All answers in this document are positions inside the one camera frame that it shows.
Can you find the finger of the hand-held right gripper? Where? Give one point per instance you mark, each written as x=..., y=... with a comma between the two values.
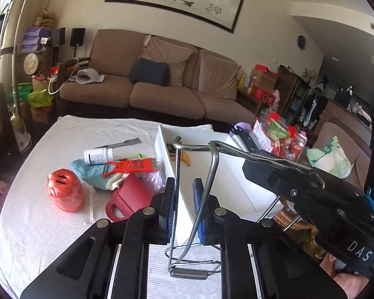
x=274, y=180

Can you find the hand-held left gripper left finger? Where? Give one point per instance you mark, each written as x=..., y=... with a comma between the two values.
x=137, y=233

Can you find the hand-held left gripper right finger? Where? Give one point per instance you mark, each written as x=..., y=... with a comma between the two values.
x=197, y=215

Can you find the white cardboard box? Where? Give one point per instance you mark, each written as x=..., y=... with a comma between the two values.
x=233, y=174

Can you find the person's right hand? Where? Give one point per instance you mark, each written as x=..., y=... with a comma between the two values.
x=349, y=286

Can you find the brown wicker basket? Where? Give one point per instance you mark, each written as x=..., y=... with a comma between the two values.
x=285, y=218

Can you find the red snack bags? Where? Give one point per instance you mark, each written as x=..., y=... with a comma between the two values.
x=277, y=134

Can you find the purple plastic bag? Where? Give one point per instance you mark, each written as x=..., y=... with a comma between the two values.
x=152, y=182

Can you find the cream cloth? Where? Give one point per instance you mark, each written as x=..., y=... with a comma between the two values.
x=115, y=183

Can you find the clear plastic bag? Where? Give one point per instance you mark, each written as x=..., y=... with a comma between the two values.
x=88, y=205

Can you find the green printed pillow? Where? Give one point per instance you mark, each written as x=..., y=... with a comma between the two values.
x=330, y=158

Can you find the purple cup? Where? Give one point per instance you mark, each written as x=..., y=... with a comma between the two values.
x=243, y=127

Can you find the red plastic grater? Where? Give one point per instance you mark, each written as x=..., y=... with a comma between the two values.
x=131, y=165

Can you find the brown armchair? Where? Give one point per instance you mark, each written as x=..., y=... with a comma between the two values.
x=330, y=130

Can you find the teal cloth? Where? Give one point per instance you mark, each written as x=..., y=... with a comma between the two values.
x=87, y=171

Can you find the red twine ball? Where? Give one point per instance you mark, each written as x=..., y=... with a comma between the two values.
x=65, y=190

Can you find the red gift box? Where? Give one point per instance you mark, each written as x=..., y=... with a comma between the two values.
x=265, y=96

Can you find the white pill bottle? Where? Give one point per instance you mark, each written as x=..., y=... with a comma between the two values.
x=98, y=156

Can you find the white striped tablecloth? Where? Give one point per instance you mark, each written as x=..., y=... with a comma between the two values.
x=50, y=249

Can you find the dark wooden cabinet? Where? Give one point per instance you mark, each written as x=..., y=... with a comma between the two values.
x=291, y=93

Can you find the grey metal blade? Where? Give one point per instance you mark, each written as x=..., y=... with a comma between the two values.
x=121, y=143

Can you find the brown cardboard box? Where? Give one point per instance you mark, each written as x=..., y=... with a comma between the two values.
x=263, y=79

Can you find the yellow bottles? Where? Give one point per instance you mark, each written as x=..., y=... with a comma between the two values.
x=241, y=81

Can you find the beige sofa cushion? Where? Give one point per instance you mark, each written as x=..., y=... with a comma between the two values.
x=171, y=53
x=219, y=74

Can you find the brown sofa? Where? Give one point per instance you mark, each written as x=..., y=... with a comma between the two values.
x=106, y=96

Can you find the black lumbar cushion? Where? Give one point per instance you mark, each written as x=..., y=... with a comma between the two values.
x=149, y=72

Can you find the green bag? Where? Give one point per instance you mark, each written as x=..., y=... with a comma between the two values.
x=40, y=98

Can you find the round printed tin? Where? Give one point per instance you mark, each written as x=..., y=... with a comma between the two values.
x=31, y=64

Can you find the black speaker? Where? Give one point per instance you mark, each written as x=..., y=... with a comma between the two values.
x=77, y=36
x=58, y=37

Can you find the stack of purple packets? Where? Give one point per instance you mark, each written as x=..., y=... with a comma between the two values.
x=34, y=39

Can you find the potted plant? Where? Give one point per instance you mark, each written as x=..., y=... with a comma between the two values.
x=0, y=14

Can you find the round wall clock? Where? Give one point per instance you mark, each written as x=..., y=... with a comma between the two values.
x=301, y=42

